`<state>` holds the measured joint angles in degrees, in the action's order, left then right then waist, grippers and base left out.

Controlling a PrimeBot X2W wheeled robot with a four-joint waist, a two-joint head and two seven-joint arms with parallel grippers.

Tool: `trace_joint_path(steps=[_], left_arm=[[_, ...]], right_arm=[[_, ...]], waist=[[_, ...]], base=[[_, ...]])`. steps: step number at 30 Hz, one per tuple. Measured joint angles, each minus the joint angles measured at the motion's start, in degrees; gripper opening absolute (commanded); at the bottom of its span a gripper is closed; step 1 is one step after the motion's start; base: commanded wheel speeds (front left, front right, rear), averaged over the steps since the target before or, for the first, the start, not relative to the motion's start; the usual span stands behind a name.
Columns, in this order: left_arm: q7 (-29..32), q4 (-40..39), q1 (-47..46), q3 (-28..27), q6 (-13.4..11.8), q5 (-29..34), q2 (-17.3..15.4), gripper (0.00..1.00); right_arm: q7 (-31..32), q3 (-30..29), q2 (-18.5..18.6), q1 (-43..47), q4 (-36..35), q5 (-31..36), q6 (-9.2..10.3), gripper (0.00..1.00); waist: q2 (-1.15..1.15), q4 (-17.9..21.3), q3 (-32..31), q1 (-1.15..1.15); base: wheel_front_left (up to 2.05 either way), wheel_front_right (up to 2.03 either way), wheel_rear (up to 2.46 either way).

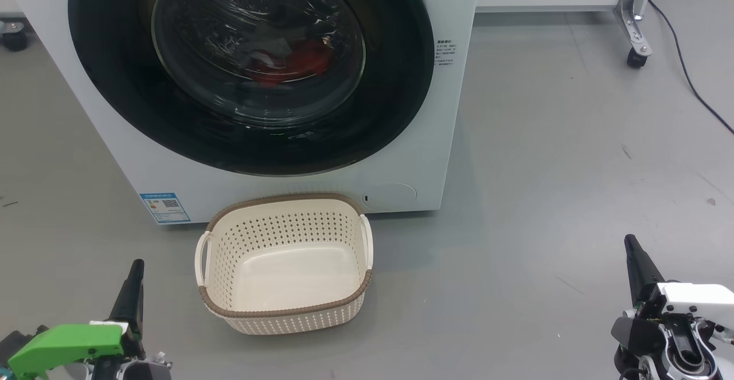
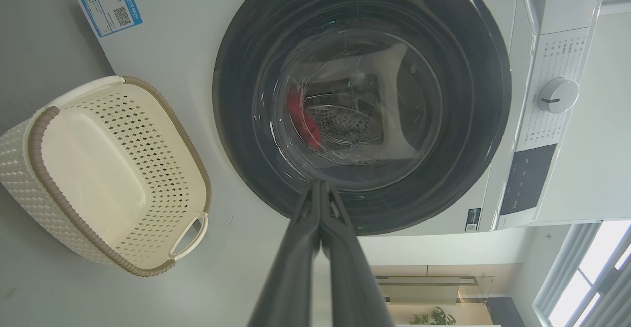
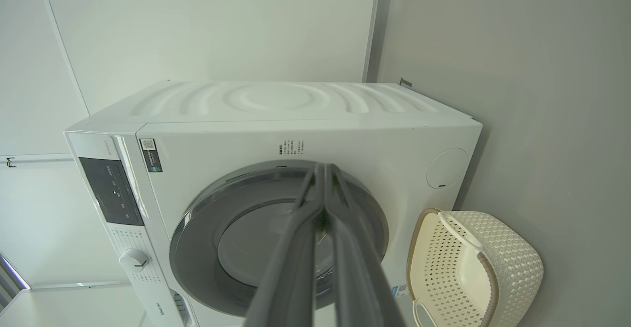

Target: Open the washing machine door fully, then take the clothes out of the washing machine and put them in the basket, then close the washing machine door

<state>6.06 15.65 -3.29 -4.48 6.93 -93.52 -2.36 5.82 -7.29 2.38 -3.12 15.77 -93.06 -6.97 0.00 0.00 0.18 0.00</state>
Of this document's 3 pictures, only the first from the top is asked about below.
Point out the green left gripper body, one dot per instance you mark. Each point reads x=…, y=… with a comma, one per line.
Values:
x=63, y=343

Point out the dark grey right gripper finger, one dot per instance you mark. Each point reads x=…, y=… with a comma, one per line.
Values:
x=637, y=271

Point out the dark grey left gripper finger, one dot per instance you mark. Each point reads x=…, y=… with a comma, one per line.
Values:
x=132, y=300

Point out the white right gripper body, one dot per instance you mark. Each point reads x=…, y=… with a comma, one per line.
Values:
x=699, y=302

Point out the round black glass washer door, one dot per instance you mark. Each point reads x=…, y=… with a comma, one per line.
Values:
x=143, y=110

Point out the red garment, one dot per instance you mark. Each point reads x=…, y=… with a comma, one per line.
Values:
x=304, y=62

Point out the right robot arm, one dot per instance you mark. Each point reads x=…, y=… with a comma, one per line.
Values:
x=682, y=351

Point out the cream perforated laundry basket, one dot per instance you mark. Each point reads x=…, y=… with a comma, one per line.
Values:
x=287, y=277

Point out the white front-load washing machine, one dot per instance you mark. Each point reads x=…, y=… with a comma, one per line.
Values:
x=456, y=139

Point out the blue energy label sticker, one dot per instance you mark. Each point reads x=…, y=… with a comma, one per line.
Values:
x=165, y=208

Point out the printed warning text label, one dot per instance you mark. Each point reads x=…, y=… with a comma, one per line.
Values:
x=445, y=53

